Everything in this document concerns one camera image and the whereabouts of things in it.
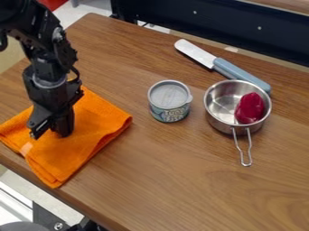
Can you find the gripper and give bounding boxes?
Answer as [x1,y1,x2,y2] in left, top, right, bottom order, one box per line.
[22,66,86,141]

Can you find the orange cloth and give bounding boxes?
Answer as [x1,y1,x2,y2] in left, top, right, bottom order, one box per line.
[0,86,135,189]

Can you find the toy can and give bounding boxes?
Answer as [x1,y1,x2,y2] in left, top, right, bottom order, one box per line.
[145,79,195,124]

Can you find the silver pot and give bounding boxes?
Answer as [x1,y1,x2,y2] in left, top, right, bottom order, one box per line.
[202,79,275,168]

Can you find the red toy pepper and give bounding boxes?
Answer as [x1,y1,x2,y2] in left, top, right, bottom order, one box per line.
[234,91,267,125]

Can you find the blue handled spatula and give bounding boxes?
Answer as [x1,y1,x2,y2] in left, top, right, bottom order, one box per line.
[173,38,273,95]

